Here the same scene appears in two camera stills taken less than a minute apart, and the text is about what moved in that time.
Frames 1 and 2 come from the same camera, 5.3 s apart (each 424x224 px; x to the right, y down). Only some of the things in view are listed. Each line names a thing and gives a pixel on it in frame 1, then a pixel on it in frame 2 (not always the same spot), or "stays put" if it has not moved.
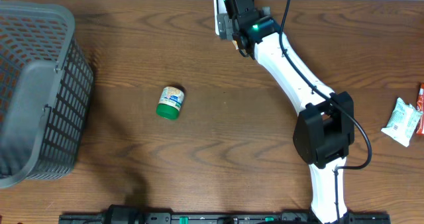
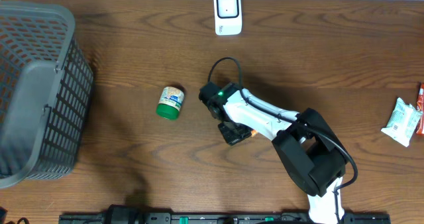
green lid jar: [171, 100] stays put
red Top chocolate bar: [420, 107] stays put
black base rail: [222, 218] stays put
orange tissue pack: [236, 44] -> [254, 132]
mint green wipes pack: [402, 122] stays put
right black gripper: [226, 27] -> [230, 138]
